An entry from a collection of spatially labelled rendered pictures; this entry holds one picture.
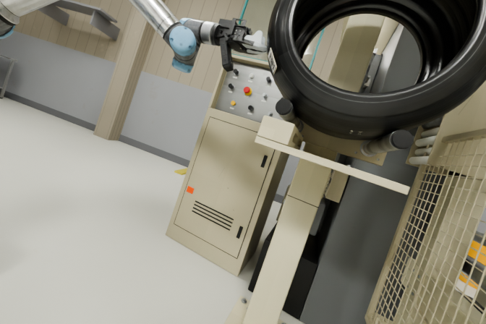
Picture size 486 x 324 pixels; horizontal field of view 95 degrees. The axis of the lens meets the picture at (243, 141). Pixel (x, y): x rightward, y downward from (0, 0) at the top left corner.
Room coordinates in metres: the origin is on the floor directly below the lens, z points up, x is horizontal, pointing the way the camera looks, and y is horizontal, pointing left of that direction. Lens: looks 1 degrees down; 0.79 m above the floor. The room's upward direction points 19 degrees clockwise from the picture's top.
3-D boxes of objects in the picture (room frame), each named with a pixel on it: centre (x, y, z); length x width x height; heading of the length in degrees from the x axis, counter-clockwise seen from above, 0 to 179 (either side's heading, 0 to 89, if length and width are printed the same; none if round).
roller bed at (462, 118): (0.80, -0.69, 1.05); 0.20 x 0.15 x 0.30; 161
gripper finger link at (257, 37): (0.74, 0.06, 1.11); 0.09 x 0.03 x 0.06; 70
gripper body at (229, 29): (0.79, 0.16, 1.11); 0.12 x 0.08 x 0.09; 70
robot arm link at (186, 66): (0.82, 0.30, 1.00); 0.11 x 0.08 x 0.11; 13
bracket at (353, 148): (0.88, -0.32, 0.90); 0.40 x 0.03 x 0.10; 71
